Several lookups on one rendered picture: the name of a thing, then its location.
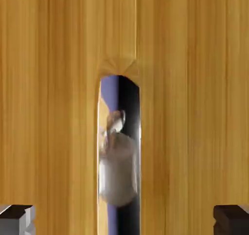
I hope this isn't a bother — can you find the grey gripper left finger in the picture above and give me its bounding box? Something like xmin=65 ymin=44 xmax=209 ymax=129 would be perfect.
xmin=0 ymin=204 xmax=36 ymax=235

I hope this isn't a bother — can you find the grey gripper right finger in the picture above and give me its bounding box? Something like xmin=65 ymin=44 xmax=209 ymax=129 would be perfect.
xmin=213 ymin=204 xmax=249 ymax=235

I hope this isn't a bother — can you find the light wood drawer front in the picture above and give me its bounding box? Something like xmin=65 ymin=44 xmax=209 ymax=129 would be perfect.
xmin=0 ymin=0 xmax=249 ymax=235

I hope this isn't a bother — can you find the curved shiny metal handle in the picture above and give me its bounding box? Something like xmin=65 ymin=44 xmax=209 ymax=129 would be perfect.
xmin=96 ymin=56 xmax=142 ymax=235

